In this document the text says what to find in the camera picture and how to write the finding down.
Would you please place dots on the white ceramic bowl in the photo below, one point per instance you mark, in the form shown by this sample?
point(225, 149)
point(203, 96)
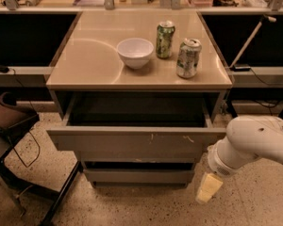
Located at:
point(135, 52)

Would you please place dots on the white green crushed can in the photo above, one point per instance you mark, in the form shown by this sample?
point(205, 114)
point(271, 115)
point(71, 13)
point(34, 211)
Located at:
point(188, 58)

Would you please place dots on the grey drawer cabinet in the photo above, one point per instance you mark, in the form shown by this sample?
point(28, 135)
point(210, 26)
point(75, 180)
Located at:
point(138, 91)

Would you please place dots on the green soda can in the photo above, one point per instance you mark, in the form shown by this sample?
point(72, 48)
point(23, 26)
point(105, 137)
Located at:
point(165, 33)

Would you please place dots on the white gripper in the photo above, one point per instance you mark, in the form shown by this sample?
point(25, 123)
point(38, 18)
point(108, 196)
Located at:
point(217, 163)

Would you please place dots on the grey drawer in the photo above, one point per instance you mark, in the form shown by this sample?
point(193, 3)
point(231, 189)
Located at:
point(139, 173)
point(136, 127)

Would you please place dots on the brown chair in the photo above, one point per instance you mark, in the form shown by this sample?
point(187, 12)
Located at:
point(15, 122)

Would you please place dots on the grey top drawer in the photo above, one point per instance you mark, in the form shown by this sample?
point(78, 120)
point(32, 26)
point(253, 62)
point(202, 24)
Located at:
point(136, 127)

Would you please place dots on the grey lower drawer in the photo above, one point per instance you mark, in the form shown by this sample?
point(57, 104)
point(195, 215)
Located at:
point(139, 173)

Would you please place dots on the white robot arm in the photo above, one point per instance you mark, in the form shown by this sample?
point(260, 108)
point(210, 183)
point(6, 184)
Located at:
point(247, 139)

